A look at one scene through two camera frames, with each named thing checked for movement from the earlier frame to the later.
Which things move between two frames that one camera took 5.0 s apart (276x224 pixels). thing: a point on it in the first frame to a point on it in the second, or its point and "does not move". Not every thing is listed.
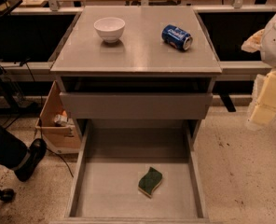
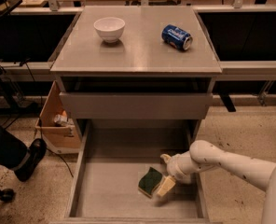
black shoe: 36,150 does not move
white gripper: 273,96 to 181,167
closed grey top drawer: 132,105 does not move
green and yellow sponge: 150,181 does not move
